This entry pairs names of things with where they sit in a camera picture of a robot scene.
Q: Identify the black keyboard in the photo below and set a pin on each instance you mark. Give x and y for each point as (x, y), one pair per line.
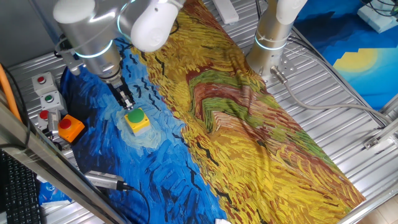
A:
(18, 193)

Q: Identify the white power strip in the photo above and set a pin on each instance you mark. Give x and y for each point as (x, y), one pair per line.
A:
(225, 11)

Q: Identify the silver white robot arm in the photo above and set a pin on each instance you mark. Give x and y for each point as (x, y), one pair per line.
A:
(270, 34)

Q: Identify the aluminium rail with bracket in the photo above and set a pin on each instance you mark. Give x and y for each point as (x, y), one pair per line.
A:
(382, 135)

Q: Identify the grey box red button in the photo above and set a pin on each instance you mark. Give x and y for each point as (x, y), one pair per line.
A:
(43, 115)
(45, 88)

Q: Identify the blue sun print cloth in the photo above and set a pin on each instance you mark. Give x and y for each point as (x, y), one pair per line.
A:
(373, 84)

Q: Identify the grey box green button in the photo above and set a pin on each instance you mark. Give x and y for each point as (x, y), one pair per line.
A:
(57, 102)

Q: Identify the blue tissue pack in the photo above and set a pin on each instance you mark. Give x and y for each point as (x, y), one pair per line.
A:
(49, 191)

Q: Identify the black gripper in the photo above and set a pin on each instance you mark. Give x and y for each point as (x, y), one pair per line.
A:
(121, 90)

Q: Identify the silver sensor on black mount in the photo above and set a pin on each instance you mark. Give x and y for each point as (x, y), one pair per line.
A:
(53, 121)

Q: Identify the light blue gift box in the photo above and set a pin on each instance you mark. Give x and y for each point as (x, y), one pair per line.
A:
(377, 20)

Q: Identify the yellow box green push button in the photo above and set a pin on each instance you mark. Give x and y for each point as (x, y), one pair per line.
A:
(136, 118)

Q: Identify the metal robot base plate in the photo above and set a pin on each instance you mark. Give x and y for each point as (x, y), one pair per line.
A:
(287, 67)

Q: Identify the grey diagonal frame post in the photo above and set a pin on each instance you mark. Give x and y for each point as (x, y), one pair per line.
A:
(46, 21)

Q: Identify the orange box red button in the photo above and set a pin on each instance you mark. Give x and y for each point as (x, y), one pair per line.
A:
(73, 132)

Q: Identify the silver ribbed camera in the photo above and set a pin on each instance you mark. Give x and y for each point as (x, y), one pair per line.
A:
(99, 180)

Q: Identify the Van Gogh print cloth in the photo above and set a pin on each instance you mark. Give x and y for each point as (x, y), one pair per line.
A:
(248, 140)

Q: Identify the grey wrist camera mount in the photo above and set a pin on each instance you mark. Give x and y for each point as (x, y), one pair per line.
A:
(73, 63)

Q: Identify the aluminium frame bar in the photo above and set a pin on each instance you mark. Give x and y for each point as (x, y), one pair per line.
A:
(46, 161)

